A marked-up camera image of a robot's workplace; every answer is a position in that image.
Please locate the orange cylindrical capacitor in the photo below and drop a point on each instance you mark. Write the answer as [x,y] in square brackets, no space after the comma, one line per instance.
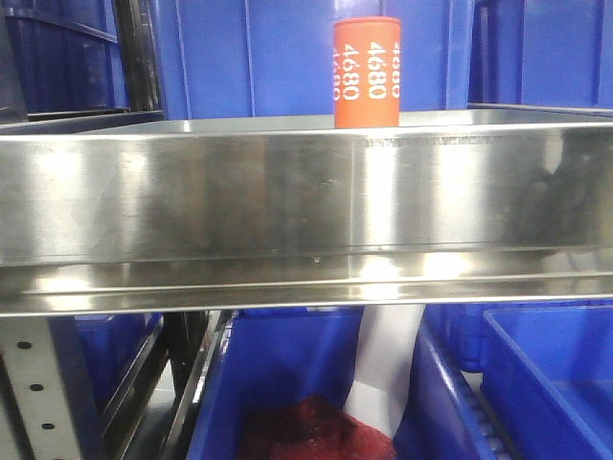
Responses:
[366,58]

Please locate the stainless steel shelf tray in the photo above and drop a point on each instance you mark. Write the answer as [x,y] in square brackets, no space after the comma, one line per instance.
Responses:
[131,213]

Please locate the blue bin behind capacitor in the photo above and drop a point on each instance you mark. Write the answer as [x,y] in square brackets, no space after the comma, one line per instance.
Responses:
[274,58]

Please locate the grey perforated shelf upright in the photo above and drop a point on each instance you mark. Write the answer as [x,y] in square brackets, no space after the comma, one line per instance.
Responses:
[28,351]

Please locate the blue bin with red contents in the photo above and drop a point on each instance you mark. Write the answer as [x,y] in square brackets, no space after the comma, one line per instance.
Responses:
[272,360]

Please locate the red mesh material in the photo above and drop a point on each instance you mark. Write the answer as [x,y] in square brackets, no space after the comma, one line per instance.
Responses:
[311,429]

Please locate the blue bin lower left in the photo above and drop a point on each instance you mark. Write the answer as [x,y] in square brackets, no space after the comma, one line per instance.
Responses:
[110,342]

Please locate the blue bin lower right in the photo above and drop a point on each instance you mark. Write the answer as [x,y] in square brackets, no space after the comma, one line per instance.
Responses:
[547,375]

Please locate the blue bin upper right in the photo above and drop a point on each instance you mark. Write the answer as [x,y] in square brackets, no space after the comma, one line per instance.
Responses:
[547,53]

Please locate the blue bin upper left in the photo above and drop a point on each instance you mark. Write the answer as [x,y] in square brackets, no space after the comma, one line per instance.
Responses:
[67,54]

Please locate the black shelf upright post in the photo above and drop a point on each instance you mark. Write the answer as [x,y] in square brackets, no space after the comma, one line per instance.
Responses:
[135,37]

